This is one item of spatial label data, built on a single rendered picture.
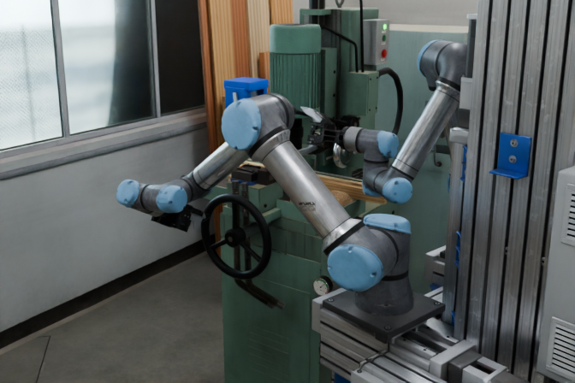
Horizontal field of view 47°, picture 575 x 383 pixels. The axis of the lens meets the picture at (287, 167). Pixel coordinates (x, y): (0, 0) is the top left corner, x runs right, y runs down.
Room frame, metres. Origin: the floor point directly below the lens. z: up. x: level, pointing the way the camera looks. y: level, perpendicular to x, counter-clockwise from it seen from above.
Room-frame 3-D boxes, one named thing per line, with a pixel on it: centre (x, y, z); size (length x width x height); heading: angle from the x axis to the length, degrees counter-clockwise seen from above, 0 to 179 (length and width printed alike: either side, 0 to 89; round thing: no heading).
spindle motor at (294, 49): (2.30, -0.03, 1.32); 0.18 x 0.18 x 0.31
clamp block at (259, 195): (2.16, 0.11, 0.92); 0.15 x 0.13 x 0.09; 55
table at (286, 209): (2.23, 0.06, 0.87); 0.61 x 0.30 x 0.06; 55
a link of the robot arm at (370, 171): (1.89, -0.27, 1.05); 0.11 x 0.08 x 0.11; 15
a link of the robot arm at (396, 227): (1.53, -0.24, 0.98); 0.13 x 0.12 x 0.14; 148
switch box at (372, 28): (2.48, -0.33, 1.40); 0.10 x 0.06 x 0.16; 145
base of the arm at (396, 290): (1.54, -0.25, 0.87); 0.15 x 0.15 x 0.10
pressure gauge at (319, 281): (1.97, -0.12, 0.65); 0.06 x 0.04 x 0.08; 55
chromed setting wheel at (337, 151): (2.33, -0.20, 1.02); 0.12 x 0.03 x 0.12; 145
